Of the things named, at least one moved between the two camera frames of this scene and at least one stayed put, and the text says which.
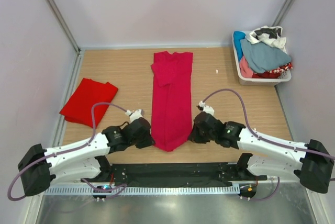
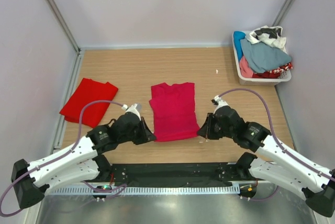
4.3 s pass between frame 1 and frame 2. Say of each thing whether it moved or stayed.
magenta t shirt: moved
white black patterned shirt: stayed
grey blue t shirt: stayed
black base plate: stayed
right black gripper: moved
